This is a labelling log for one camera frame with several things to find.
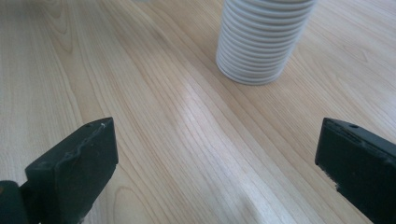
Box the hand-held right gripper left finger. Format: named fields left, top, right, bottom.
left=24, top=117, right=120, bottom=224

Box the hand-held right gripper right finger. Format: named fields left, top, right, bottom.
left=314, top=117, right=396, bottom=224

